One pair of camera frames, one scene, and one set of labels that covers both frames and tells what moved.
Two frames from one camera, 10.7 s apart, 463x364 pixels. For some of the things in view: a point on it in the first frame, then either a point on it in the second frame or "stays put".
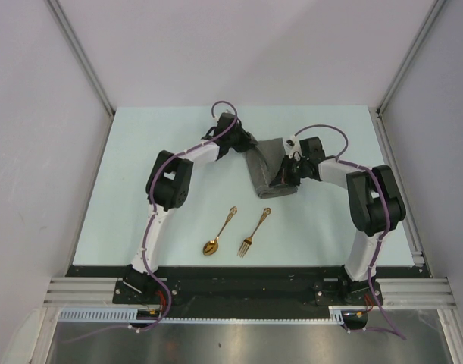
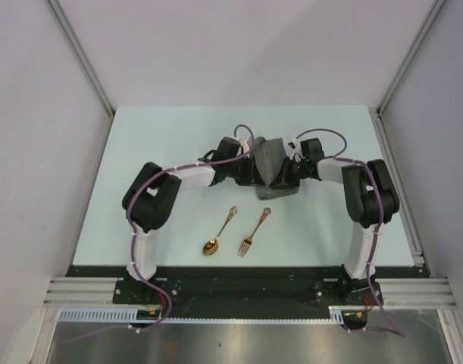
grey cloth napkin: [264, 159] stays put
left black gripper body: [238, 140] -> [242, 170]
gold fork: [248, 240] stays put
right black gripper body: [302, 169] stays put
